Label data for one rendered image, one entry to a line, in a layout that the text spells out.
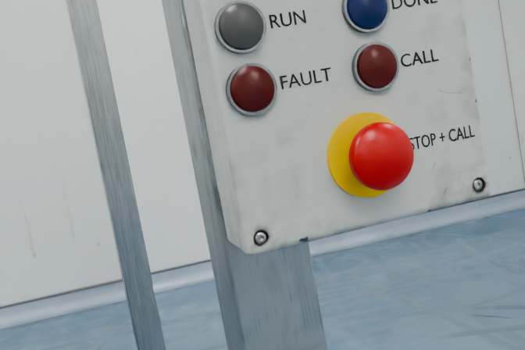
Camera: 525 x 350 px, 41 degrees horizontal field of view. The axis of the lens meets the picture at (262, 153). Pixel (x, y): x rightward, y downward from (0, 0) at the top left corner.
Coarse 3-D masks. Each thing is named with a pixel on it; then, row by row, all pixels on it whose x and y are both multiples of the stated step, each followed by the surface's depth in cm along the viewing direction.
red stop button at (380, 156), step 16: (368, 128) 41; (384, 128) 41; (400, 128) 42; (352, 144) 41; (368, 144) 40; (384, 144) 41; (400, 144) 41; (352, 160) 41; (368, 160) 40; (384, 160) 41; (400, 160) 41; (368, 176) 41; (384, 176) 41; (400, 176) 41
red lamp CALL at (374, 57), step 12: (372, 48) 43; (384, 48) 43; (360, 60) 43; (372, 60) 43; (384, 60) 43; (360, 72) 43; (372, 72) 43; (384, 72) 43; (372, 84) 43; (384, 84) 43
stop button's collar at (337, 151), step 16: (368, 112) 43; (336, 128) 43; (352, 128) 43; (464, 128) 45; (336, 144) 43; (432, 144) 45; (336, 160) 43; (336, 176) 43; (352, 176) 43; (352, 192) 43; (368, 192) 43; (384, 192) 44
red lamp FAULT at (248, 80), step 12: (240, 72) 40; (252, 72) 40; (264, 72) 41; (240, 84) 40; (252, 84) 40; (264, 84) 41; (240, 96) 40; (252, 96) 40; (264, 96) 41; (240, 108) 41; (252, 108) 41; (264, 108) 41
